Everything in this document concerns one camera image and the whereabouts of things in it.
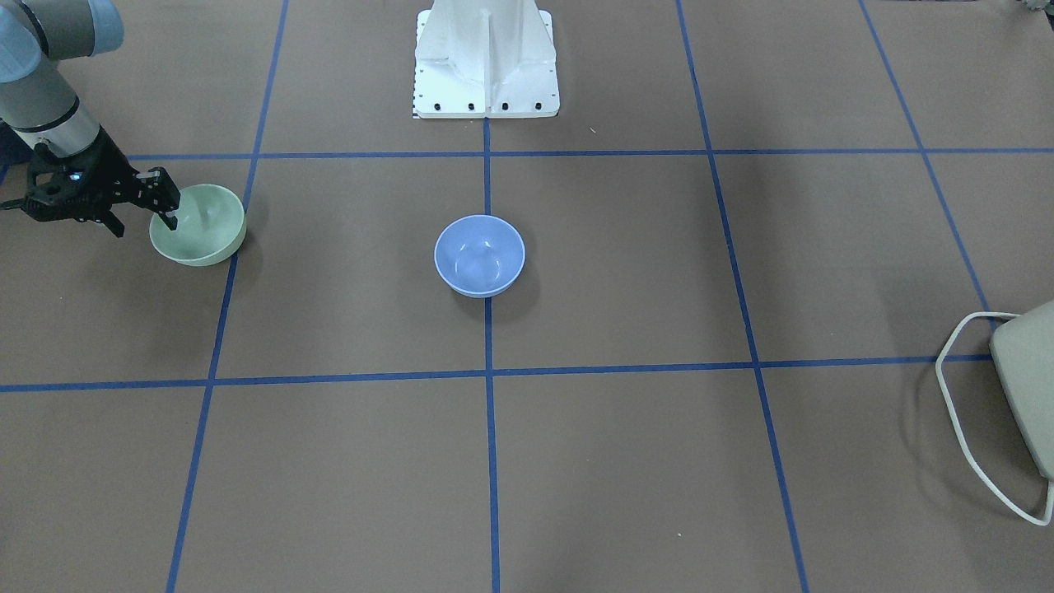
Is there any beige toaster appliance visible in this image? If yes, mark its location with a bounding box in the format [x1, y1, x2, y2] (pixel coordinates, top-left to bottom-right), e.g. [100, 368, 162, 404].
[991, 301, 1053, 479]

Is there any blue bowl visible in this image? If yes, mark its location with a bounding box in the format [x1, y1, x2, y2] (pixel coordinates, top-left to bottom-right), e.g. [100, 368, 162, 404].
[433, 214, 526, 299]

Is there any green bowl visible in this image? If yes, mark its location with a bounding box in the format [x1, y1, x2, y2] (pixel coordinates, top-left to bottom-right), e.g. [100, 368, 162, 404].
[148, 184, 247, 266]

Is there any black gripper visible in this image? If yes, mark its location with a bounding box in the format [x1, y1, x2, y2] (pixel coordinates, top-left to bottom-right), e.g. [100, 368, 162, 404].
[22, 129, 180, 239]

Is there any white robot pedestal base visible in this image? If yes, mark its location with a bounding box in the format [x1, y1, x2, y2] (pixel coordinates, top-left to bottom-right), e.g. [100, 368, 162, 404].
[412, 1, 561, 119]

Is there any white appliance cable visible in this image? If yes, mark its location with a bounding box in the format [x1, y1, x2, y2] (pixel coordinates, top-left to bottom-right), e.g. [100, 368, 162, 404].
[935, 311, 1054, 527]

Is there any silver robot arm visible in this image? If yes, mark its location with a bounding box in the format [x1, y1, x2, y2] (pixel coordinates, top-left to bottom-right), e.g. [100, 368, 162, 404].
[1, 1, 180, 236]

